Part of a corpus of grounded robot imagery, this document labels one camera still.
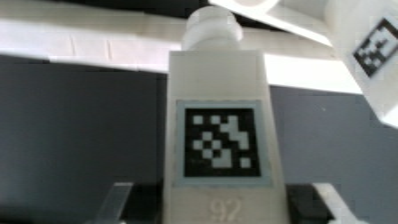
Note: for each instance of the white chair seat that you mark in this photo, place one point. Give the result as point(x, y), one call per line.
point(291, 15)

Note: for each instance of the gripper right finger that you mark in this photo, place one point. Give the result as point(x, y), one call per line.
point(316, 205)

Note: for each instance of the white front fence bar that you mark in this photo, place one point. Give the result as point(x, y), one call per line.
point(115, 39)

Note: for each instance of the white chair leg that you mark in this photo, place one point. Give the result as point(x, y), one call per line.
point(222, 175)
point(362, 29)

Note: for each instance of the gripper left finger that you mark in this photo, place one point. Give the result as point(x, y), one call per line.
point(131, 205)

